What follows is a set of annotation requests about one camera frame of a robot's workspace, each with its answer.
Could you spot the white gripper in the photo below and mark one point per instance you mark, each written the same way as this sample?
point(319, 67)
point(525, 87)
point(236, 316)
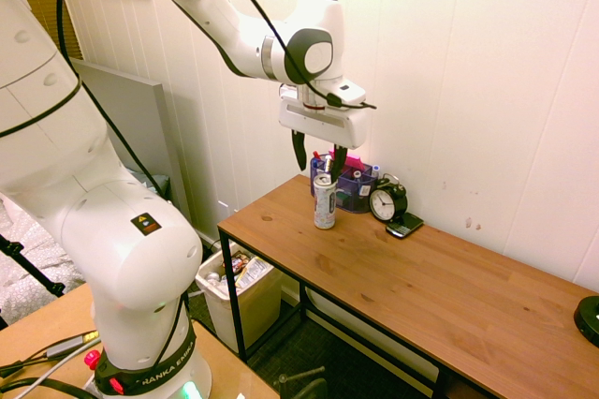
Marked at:
point(323, 123)

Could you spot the white drink can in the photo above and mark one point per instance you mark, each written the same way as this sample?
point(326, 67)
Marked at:
point(324, 202)

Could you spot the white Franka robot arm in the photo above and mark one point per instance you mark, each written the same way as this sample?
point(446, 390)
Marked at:
point(117, 211)

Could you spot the snack wrapper in bin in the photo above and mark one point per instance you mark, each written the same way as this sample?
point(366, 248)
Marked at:
point(250, 270)

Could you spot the white trash bin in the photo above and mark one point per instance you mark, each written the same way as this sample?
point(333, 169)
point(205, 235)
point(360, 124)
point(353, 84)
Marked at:
point(243, 296)

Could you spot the pink sticky note pad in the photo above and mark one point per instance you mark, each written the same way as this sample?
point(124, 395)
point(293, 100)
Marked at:
point(353, 162)

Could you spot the purple transparent desk organizer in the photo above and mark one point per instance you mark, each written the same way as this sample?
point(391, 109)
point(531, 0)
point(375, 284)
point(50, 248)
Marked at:
point(352, 190)

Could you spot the black alarm clock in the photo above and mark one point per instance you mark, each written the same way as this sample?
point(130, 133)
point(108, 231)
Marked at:
point(387, 200)

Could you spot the black mobile phone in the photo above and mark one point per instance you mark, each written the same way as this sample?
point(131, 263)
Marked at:
point(404, 226)

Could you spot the grey headboard panel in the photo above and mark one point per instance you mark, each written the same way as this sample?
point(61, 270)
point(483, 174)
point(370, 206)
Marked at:
point(135, 127)

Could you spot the black chair part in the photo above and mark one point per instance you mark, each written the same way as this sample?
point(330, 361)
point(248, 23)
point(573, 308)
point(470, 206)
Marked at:
point(302, 382)

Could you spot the white patterned bedding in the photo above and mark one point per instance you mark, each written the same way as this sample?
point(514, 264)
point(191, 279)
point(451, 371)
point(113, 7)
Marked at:
point(28, 258)

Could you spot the black tripod stand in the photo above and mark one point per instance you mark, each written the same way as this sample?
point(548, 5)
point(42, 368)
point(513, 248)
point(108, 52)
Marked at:
point(28, 268)

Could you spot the wooden window blind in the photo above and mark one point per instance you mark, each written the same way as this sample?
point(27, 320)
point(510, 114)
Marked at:
point(47, 1)

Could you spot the black round lamp base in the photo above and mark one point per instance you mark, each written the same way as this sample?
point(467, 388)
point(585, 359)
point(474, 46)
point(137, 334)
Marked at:
point(588, 319)

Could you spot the wooden robot mounting table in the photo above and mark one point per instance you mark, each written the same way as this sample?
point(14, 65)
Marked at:
point(56, 352)

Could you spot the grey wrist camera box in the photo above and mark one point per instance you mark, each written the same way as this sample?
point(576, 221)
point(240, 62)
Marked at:
point(348, 92)

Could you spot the wooden desk with black frame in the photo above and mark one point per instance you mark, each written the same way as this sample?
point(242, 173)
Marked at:
point(421, 286)

